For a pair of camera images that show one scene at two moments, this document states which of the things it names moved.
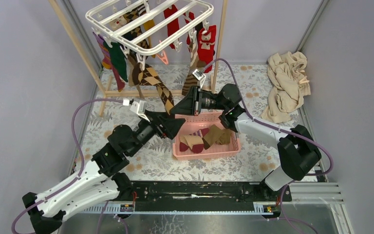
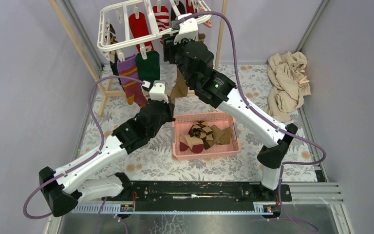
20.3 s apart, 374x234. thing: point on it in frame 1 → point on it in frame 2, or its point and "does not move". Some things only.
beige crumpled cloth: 290,84 does not move
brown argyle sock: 144,74 → 201,129
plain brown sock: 215,134 does not move
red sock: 173,27 → 140,28
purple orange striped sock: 106,61 → 133,89
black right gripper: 191,104 → 169,48
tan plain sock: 131,62 → 180,88
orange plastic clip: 162,55 → 208,23
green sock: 118,58 → 149,69
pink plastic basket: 195,123 does not move
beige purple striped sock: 194,141 does not move
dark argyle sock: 130,16 → 113,57
